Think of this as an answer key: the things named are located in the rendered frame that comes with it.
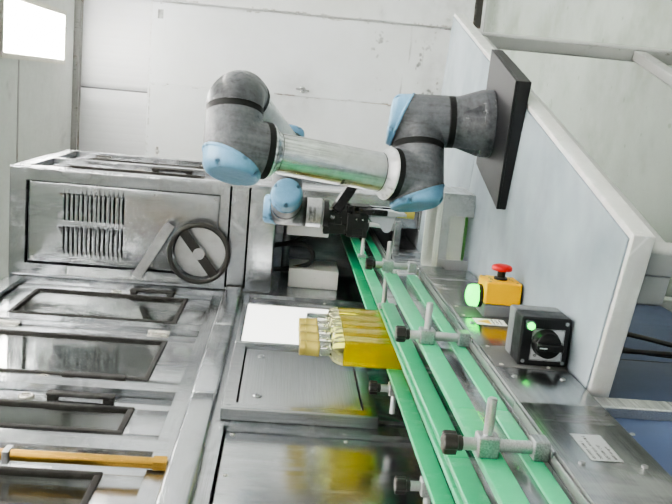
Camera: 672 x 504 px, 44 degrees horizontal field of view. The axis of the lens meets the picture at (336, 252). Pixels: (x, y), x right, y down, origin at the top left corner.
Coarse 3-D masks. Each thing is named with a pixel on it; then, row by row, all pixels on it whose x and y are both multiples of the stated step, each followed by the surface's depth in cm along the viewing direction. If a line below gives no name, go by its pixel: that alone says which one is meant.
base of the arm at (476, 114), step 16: (464, 96) 186; (480, 96) 184; (496, 96) 183; (464, 112) 183; (480, 112) 183; (496, 112) 181; (464, 128) 183; (480, 128) 182; (496, 128) 182; (448, 144) 186; (464, 144) 185; (480, 144) 184
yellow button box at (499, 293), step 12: (480, 276) 165; (492, 276) 165; (492, 288) 160; (504, 288) 160; (516, 288) 160; (492, 300) 160; (504, 300) 160; (516, 300) 161; (480, 312) 163; (492, 312) 161; (504, 312) 161
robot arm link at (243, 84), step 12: (228, 72) 170; (240, 72) 170; (216, 84) 167; (228, 84) 166; (240, 84) 166; (252, 84) 168; (264, 84) 175; (216, 96) 166; (228, 96) 165; (240, 96) 165; (252, 96) 166; (264, 96) 173; (264, 108) 177; (276, 108) 187; (264, 120) 182; (276, 120) 187; (288, 132) 195; (300, 132) 207
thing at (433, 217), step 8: (432, 208) 223; (440, 208) 207; (432, 216) 223; (440, 216) 207; (424, 224) 224; (432, 224) 224; (440, 224) 208; (424, 232) 224; (432, 232) 224; (424, 240) 224; (432, 240) 224; (424, 248) 225; (432, 248) 225; (424, 256) 225; (432, 256) 209; (424, 264) 224; (432, 264) 209
